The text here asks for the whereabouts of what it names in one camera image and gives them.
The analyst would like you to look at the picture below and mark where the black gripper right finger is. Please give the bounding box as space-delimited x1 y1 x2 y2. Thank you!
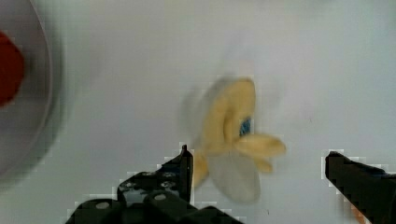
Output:
325 151 396 224

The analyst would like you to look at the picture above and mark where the pink round plate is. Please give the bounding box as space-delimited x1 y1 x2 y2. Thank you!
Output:
0 0 54 175

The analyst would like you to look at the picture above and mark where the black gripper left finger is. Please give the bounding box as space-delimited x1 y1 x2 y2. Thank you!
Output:
117 145 193 205

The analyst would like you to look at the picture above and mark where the red ketchup bottle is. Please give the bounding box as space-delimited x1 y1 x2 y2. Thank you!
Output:
0 33 24 107

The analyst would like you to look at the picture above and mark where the peeled toy banana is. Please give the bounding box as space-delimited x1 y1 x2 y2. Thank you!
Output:
191 77 287 203

